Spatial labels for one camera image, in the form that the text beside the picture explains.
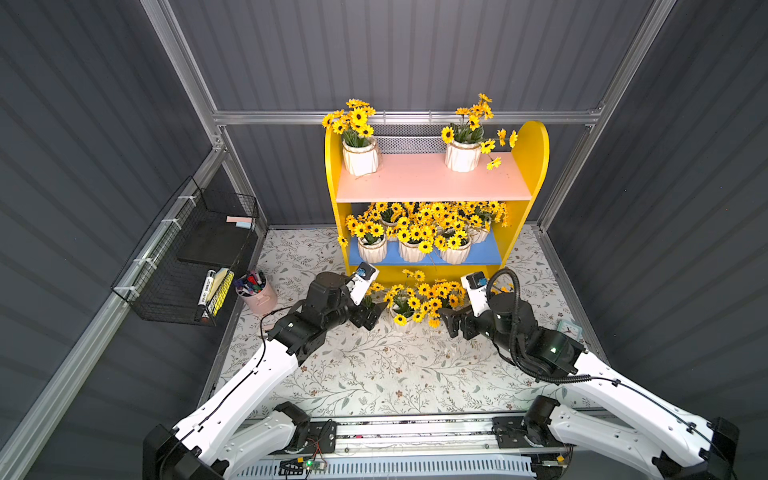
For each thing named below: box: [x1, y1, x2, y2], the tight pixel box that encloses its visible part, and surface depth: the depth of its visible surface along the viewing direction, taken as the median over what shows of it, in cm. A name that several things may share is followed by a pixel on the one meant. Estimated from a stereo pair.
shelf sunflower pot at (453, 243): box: [435, 221, 472, 265], surface depth 86 cm
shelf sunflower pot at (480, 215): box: [465, 201, 508, 244], surface depth 88 cm
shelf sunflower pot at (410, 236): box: [397, 217, 432, 263], surface depth 82 cm
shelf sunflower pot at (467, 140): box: [441, 93, 518, 173], surface depth 74 cm
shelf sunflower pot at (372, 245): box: [345, 215, 387, 264], surface depth 88 cm
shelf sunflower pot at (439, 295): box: [414, 279, 466, 329], surface depth 86 cm
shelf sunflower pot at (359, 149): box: [322, 99, 379, 176], surface depth 74 cm
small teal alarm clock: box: [556, 320, 583, 341], surface depth 91 cm
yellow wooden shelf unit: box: [325, 121, 550, 282], surface depth 82 cm
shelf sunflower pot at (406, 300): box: [383, 269, 429, 327], surface depth 86 cm
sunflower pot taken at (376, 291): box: [366, 282, 385, 298], surface depth 88 cm
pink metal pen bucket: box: [234, 270, 278, 314], surface depth 91 cm
